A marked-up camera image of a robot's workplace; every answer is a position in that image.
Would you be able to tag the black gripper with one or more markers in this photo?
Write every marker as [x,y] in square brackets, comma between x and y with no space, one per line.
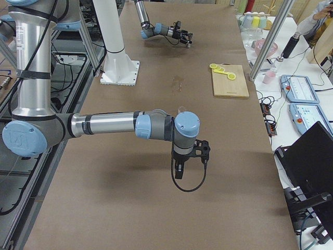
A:
[180,158]
[177,34]

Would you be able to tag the steel measuring jigger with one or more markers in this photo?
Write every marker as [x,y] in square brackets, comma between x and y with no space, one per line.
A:
[189,39]

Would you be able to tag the small clear glass beaker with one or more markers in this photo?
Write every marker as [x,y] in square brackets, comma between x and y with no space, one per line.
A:
[181,109]

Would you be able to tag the blue plastic cup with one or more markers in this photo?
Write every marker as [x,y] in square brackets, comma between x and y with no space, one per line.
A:
[247,20]

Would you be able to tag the yellow plastic cup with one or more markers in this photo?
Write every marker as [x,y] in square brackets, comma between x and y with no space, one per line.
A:
[255,22]

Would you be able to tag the mint green plastic cup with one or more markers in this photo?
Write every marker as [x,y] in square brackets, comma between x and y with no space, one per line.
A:
[262,22]

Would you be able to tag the wooden cup rack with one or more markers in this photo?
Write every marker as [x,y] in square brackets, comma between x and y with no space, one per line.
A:
[270,8]

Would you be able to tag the pink plastic cup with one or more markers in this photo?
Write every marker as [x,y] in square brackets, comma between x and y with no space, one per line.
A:
[269,77]

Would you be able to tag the yellow plastic spoon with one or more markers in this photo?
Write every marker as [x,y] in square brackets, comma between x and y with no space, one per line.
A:
[225,72]

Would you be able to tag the lemon slice on spoon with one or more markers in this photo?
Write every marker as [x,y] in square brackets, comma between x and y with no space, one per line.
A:
[231,76]

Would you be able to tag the bamboo cutting board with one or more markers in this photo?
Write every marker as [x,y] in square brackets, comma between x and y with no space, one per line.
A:
[223,87]

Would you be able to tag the green thermos bottle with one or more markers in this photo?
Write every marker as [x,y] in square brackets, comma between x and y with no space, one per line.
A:
[242,7]

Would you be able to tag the clear wine glass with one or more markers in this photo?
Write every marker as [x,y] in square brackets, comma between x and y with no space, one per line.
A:
[250,37]

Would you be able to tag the clear pourer bottle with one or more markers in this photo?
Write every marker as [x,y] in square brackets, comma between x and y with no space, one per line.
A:
[274,69]

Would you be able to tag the orange connector power strip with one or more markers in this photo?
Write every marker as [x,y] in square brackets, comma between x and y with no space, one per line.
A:
[269,120]

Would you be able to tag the black thermos bottle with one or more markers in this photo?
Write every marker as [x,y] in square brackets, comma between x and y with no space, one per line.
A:
[291,45]

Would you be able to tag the person in grey jacket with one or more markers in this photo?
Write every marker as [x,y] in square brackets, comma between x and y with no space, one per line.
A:
[313,26]

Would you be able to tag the blue teach pendant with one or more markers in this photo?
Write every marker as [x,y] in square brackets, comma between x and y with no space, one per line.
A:
[298,89]
[304,115]

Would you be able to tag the black laptop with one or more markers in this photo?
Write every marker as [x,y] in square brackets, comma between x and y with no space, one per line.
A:
[308,161]

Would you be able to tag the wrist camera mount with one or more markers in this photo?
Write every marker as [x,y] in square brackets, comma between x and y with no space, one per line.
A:
[201,149]
[177,24]

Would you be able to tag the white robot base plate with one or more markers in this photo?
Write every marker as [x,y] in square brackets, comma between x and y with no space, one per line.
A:
[119,69]

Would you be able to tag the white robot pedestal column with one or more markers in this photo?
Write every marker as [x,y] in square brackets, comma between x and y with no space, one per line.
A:
[108,19]

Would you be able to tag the aluminium frame post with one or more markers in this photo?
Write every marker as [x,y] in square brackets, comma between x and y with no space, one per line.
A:
[270,39]

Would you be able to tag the black monitor stand bracket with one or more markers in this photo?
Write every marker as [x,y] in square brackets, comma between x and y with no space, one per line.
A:
[319,202]

